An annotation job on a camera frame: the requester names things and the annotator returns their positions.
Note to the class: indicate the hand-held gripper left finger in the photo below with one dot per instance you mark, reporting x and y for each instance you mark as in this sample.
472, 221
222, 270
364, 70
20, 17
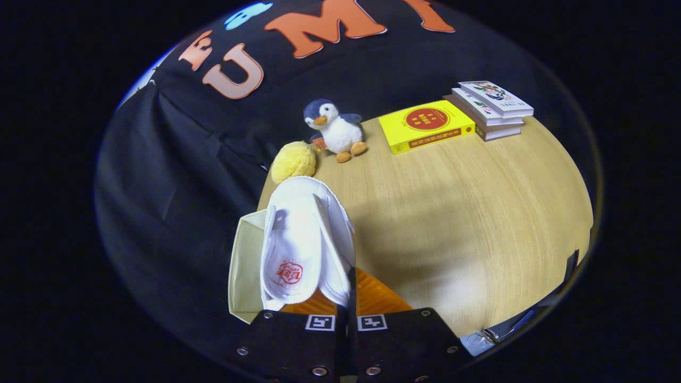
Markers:
287, 343

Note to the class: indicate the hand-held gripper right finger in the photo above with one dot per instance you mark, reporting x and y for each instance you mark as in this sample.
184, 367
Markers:
404, 343

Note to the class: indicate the cream fabric storage box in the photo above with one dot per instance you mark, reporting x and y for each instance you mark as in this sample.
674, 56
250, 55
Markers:
245, 266

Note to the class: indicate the white canvas shoe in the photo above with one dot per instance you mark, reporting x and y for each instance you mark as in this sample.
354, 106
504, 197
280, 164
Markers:
303, 234

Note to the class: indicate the yellow round plush cushion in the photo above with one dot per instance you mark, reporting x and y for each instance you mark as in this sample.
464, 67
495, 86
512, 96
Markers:
292, 162

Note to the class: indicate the yellow book with red circle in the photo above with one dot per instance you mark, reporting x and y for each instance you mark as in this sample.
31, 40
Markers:
425, 130

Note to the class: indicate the penguin plush toy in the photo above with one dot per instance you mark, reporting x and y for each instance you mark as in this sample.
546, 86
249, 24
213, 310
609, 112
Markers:
340, 133

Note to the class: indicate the brown-edged book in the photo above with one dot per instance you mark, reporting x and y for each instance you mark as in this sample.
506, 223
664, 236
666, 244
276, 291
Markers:
500, 133

